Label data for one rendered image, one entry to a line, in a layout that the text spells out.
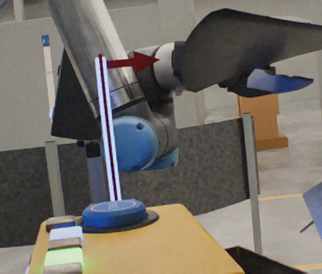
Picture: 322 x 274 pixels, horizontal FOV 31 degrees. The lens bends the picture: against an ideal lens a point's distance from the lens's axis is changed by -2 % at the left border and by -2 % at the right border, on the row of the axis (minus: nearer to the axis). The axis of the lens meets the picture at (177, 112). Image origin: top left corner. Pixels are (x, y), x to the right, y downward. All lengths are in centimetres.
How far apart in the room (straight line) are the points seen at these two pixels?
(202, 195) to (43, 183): 72
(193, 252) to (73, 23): 55
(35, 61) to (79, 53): 614
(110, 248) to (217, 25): 31
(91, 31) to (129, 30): 593
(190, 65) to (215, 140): 202
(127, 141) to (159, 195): 177
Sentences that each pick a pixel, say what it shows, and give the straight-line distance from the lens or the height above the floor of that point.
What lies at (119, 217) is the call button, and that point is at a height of 108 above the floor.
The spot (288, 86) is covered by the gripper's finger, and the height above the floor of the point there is 113.
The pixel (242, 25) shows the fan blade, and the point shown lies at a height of 120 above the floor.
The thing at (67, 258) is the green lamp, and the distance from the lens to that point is 28.
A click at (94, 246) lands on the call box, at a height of 107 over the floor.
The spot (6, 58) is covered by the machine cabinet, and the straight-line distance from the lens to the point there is 705.
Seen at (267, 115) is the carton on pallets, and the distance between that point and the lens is 877.
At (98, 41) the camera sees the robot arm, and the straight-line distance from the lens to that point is 79.
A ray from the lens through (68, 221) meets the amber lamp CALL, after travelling 36.
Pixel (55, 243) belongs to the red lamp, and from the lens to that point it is 31.
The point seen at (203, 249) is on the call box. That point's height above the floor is 107.
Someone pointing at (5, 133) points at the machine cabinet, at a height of 75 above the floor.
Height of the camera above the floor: 116
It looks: 3 degrees down
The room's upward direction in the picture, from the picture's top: 6 degrees counter-clockwise
